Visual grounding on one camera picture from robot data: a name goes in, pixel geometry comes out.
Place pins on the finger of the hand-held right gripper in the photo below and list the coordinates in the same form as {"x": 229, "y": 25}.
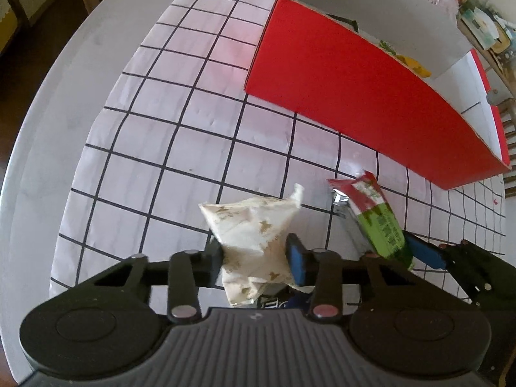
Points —
{"x": 425, "y": 252}

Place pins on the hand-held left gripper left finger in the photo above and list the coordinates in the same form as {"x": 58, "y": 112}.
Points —
{"x": 211, "y": 266}

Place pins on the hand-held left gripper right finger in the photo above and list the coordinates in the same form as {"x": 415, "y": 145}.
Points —
{"x": 296, "y": 262}

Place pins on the green and red snack packet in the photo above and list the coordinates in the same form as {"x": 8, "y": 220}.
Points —
{"x": 383, "y": 229}

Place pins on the white gold-printed snack packet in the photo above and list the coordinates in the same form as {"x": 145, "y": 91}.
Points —
{"x": 250, "y": 229}

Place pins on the red cardboard box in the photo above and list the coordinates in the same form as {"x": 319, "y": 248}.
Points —
{"x": 342, "y": 88}

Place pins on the dark blue packet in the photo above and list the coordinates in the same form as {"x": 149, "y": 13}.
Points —
{"x": 282, "y": 300}

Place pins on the checked white tablecloth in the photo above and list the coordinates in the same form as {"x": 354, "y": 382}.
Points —
{"x": 161, "y": 129}

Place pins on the yellow snack packet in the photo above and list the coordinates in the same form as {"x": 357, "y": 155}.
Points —
{"x": 413, "y": 66}

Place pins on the green tissue box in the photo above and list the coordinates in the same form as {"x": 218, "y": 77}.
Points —
{"x": 479, "y": 24}

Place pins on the yellow side furniture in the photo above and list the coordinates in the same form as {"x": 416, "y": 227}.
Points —
{"x": 20, "y": 8}

